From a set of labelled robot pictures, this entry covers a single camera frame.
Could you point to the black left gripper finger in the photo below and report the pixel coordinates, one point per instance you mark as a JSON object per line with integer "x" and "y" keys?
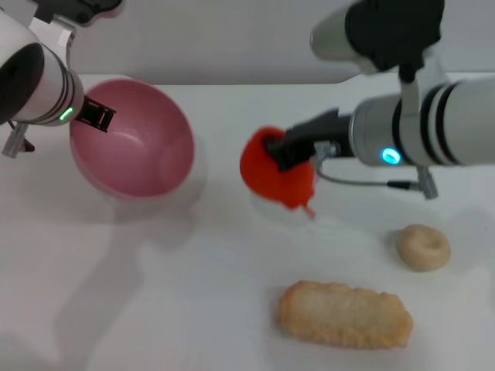
{"x": 96, "y": 114}

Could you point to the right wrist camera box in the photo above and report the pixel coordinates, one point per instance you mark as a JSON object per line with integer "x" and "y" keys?
{"x": 379, "y": 35}

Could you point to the orange toy fruit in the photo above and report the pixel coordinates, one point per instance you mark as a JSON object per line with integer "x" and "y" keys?
{"x": 267, "y": 178}

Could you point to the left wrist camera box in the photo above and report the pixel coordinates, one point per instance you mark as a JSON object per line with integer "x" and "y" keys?
{"x": 77, "y": 9}

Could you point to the fried breaded cutlet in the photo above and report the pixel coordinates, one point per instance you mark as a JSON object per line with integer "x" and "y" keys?
{"x": 344, "y": 315}

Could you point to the pink plastic bowl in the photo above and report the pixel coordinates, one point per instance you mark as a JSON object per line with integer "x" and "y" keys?
{"x": 143, "y": 154}

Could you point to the beige round bun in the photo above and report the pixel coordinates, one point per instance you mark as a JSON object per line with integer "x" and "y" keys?
{"x": 423, "y": 249}

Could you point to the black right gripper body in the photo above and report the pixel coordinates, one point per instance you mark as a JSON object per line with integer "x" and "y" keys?
{"x": 325, "y": 131}

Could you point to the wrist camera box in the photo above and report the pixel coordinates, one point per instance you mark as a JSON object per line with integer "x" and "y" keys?
{"x": 77, "y": 9}
{"x": 379, "y": 35}

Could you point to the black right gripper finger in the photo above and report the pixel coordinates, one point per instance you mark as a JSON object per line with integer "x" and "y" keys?
{"x": 288, "y": 152}

